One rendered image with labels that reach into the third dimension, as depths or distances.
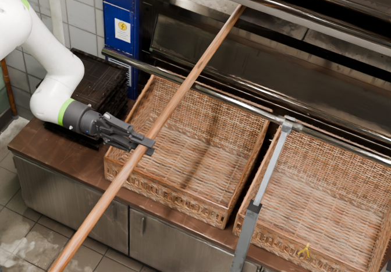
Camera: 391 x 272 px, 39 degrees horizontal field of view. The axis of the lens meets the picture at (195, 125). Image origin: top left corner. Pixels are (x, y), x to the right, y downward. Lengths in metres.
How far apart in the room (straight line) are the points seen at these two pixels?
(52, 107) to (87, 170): 0.70
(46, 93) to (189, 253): 1.01
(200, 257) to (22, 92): 1.46
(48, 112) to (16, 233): 1.29
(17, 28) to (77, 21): 1.24
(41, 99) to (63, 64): 0.13
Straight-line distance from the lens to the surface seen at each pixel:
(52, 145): 2.53
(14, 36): 1.41
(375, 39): 1.87
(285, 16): 1.90
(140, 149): 1.68
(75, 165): 2.45
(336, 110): 2.26
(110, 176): 2.35
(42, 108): 1.79
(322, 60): 2.15
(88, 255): 2.87
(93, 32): 2.60
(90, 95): 2.34
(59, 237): 2.93
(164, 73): 1.96
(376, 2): 1.95
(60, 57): 1.76
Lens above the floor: 2.51
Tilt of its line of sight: 48 degrees down
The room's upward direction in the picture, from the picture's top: 7 degrees clockwise
